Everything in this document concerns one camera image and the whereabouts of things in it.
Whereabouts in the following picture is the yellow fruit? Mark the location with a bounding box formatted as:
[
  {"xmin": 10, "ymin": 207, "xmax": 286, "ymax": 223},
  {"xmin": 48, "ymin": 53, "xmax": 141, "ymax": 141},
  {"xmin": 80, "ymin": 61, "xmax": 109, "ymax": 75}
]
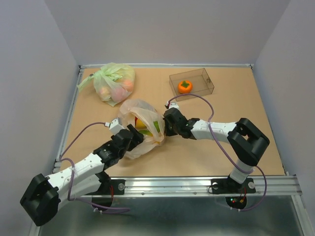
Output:
[{"xmin": 135, "ymin": 119, "xmax": 146, "ymax": 129}]

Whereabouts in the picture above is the orange translucent plastic bag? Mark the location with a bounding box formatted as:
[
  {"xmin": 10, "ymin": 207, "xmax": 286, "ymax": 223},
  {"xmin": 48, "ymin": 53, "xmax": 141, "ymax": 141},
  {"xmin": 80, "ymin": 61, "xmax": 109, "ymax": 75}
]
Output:
[{"xmin": 118, "ymin": 99, "xmax": 165, "ymax": 159}]

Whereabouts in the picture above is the orange persimmon with green calyx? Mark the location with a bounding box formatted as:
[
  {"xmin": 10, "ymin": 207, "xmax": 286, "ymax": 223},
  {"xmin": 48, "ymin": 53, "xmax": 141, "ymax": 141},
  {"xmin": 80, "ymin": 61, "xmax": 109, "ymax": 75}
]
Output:
[{"xmin": 177, "ymin": 80, "xmax": 193, "ymax": 94}]

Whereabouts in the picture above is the green bumpy fruit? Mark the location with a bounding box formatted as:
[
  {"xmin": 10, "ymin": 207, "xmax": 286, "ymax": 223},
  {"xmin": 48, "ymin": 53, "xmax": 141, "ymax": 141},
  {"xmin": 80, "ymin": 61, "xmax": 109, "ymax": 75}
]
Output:
[{"xmin": 138, "ymin": 130, "xmax": 153, "ymax": 137}]

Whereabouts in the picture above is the green smooth fruit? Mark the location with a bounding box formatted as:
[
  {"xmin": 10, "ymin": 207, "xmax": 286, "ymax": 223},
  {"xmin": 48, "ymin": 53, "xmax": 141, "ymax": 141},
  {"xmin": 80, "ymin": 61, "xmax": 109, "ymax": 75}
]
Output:
[{"xmin": 154, "ymin": 121, "xmax": 160, "ymax": 133}]

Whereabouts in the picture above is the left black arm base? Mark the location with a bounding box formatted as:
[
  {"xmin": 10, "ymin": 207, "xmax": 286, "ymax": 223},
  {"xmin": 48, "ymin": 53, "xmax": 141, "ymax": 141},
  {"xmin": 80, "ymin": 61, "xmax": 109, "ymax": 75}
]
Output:
[{"xmin": 91, "ymin": 179, "xmax": 126, "ymax": 207}]

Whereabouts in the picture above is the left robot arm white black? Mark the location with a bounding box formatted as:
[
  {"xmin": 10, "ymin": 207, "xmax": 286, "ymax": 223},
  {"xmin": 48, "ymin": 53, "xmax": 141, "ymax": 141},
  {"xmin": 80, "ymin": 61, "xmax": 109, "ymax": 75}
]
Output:
[{"xmin": 20, "ymin": 124, "xmax": 144, "ymax": 226}]

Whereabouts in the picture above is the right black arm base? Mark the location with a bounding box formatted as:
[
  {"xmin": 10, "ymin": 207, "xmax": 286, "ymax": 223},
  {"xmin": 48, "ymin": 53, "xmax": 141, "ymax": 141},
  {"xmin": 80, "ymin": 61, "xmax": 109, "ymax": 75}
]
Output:
[{"xmin": 207, "ymin": 177, "xmax": 256, "ymax": 211}]

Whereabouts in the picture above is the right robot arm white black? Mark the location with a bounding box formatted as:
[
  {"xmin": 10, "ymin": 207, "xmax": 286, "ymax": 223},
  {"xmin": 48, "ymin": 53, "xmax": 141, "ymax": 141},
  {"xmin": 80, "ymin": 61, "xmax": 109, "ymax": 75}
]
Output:
[{"xmin": 163, "ymin": 108, "xmax": 270, "ymax": 192}]

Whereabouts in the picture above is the green plastic bag with fruit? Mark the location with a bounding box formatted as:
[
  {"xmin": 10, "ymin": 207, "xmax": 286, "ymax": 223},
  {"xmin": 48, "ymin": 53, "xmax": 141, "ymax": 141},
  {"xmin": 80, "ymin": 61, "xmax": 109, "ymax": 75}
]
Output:
[{"xmin": 77, "ymin": 63, "xmax": 135, "ymax": 107}]

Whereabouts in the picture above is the clear plastic box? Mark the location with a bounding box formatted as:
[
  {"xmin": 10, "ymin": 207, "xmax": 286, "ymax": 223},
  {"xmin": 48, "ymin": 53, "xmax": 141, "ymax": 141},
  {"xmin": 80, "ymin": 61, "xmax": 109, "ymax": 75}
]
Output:
[{"xmin": 169, "ymin": 68, "xmax": 215, "ymax": 101}]

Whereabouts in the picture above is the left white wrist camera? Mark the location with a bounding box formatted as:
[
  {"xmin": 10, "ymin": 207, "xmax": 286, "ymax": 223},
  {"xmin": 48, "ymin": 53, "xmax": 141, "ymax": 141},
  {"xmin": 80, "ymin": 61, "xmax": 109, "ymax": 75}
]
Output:
[{"xmin": 104, "ymin": 118, "xmax": 124, "ymax": 135}]

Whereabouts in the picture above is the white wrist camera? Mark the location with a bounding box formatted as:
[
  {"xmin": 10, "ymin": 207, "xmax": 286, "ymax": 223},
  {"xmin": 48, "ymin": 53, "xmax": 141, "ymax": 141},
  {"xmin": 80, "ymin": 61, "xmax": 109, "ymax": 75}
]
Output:
[
  {"xmin": 104, "ymin": 118, "xmax": 124, "ymax": 135},
  {"xmin": 164, "ymin": 101, "xmax": 180, "ymax": 110}
]

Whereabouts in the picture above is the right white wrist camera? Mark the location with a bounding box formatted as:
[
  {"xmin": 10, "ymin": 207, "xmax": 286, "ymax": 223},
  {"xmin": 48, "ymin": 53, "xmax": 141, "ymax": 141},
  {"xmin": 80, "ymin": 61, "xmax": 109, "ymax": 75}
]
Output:
[{"xmin": 164, "ymin": 101, "xmax": 180, "ymax": 110}]

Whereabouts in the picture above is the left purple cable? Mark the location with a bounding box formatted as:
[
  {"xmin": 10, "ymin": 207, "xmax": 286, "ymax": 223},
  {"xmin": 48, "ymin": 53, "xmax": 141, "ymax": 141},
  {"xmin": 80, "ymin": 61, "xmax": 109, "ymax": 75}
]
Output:
[{"xmin": 60, "ymin": 122, "xmax": 130, "ymax": 214}]

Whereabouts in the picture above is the purple cable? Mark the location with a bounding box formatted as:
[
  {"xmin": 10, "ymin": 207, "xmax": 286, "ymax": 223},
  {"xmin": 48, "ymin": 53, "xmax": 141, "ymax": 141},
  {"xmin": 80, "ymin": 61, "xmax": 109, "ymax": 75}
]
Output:
[
  {"xmin": 60, "ymin": 122, "xmax": 130, "ymax": 214},
  {"xmin": 166, "ymin": 93, "xmax": 267, "ymax": 212}
]

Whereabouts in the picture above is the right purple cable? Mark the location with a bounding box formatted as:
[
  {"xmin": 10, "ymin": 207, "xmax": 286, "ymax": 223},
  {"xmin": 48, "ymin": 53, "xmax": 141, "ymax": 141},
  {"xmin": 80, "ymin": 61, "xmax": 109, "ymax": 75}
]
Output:
[{"xmin": 166, "ymin": 93, "xmax": 267, "ymax": 212}]

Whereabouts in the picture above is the aluminium front rail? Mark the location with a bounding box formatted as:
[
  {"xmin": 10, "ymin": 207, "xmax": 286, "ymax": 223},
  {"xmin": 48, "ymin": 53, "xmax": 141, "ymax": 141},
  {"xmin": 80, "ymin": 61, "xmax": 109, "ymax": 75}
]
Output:
[{"xmin": 39, "ymin": 175, "xmax": 302, "ymax": 197}]

